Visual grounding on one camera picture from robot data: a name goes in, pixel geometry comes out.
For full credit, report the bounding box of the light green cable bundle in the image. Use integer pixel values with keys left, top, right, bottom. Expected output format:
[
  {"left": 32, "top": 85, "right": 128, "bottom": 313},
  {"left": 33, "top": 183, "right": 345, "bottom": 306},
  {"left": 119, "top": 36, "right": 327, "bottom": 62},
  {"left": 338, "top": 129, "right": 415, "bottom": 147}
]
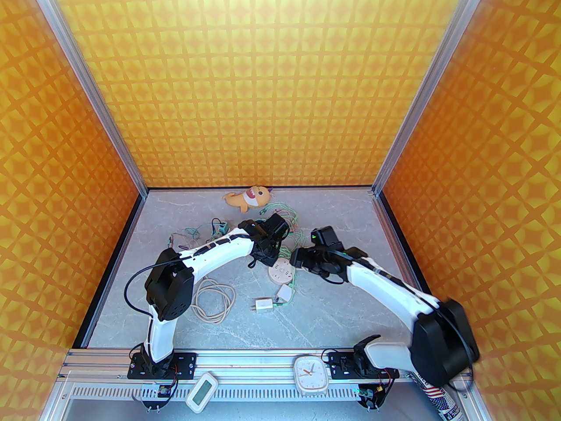
[{"left": 256, "top": 202, "right": 308, "bottom": 310}]

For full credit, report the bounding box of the black table edge strip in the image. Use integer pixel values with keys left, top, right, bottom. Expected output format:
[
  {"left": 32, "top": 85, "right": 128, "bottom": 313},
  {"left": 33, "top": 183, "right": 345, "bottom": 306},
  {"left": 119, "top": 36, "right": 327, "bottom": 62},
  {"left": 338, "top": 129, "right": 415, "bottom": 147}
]
[
  {"left": 378, "top": 193, "right": 432, "bottom": 299},
  {"left": 72, "top": 193, "right": 147, "bottom": 349}
]

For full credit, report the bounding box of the beige power strip cord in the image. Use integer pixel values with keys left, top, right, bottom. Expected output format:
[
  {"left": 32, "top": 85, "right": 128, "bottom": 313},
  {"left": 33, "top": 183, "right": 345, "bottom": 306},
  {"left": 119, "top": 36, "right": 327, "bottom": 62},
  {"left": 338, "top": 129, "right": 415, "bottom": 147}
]
[{"left": 192, "top": 277, "right": 236, "bottom": 323}]

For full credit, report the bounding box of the orange plush toy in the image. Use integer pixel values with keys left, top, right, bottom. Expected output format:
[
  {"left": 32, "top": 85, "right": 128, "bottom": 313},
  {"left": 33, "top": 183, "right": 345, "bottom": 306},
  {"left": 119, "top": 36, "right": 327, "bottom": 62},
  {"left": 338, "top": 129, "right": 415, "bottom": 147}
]
[{"left": 222, "top": 185, "right": 274, "bottom": 214}]

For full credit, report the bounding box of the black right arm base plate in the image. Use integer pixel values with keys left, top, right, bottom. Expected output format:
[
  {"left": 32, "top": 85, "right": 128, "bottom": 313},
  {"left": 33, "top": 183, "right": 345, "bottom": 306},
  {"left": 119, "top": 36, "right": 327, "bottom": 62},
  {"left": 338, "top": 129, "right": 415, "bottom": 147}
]
[{"left": 327, "top": 352, "right": 402, "bottom": 380}]

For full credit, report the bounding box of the perforated metal panel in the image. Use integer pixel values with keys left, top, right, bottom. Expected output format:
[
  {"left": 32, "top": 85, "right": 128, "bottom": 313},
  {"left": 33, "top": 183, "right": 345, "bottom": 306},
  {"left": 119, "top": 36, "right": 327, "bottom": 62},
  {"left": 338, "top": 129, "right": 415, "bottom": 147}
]
[{"left": 66, "top": 382, "right": 439, "bottom": 404}]

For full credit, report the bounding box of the white square clock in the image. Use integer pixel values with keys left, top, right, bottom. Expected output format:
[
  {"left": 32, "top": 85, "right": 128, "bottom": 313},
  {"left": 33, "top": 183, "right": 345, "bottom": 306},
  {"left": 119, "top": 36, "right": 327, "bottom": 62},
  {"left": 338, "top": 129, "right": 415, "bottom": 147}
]
[{"left": 293, "top": 355, "right": 330, "bottom": 396}]

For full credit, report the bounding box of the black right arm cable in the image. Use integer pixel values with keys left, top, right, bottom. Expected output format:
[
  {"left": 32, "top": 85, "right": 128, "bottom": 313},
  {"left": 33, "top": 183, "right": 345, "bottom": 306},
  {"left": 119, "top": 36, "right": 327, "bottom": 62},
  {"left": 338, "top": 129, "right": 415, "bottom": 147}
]
[{"left": 329, "top": 248, "right": 481, "bottom": 393}]

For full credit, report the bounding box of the white digital timer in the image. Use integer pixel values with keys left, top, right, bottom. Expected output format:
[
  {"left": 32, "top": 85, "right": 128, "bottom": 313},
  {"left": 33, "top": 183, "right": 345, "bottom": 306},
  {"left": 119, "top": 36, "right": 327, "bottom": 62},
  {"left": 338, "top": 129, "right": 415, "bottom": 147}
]
[{"left": 185, "top": 372, "right": 216, "bottom": 412}]

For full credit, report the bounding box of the round cream socket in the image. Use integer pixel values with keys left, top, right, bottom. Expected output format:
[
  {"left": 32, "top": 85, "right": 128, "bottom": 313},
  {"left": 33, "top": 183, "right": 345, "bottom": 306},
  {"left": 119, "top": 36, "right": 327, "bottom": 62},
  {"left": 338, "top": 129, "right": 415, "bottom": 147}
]
[{"left": 268, "top": 259, "right": 297, "bottom": 286}]

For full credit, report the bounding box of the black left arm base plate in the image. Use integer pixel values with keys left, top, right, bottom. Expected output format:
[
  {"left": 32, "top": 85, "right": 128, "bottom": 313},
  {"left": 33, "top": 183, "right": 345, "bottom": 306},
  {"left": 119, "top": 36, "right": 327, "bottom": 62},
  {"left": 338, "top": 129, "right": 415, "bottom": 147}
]
[{"left": 127, "top": 352, "right": 197, "bottom": 379}]

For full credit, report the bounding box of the flag print can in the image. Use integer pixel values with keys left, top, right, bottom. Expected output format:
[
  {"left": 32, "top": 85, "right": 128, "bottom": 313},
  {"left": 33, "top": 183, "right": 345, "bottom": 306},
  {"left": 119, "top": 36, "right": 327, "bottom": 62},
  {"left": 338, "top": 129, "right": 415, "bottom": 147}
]
[{"left": 421, "top": 380, "right": 466, "bottom": 421}]

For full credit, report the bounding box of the aluminium frame rail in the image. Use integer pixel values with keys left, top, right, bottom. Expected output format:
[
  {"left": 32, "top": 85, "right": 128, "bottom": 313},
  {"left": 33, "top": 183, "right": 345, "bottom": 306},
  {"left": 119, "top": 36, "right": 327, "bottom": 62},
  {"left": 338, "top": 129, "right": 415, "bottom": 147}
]
[{"left": 57, "top": 347, "right": 474, "bottom": 385}]

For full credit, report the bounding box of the small circuit board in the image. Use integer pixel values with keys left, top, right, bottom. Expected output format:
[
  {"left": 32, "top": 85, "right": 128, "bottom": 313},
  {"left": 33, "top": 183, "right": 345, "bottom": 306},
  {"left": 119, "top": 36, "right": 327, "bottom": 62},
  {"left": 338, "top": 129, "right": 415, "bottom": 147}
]
[
  {"left": 356, "top": 382, "right": 388, "bottom": 411},
  {"left": 142, "top": 382, "right": 174, "bottom": 411}
]

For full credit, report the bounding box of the teal cable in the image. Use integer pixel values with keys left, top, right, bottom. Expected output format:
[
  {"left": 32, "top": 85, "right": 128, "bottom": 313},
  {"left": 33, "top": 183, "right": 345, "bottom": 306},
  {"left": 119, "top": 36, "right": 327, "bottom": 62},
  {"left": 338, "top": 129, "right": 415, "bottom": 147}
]
[{"left": 169, "top": 227, "right": 206, "bottom": 249}]

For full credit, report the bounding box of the aluminium corner post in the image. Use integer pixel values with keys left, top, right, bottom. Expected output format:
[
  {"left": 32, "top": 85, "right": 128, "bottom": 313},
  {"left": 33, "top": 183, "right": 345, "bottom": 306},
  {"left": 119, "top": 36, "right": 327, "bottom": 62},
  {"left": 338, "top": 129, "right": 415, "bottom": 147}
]
[
  {"left": 372, "top": 0, "right": 495, "bottom": 197},
  {"left": 24, "top": 0, "right": 148, "bottom": 197}
]

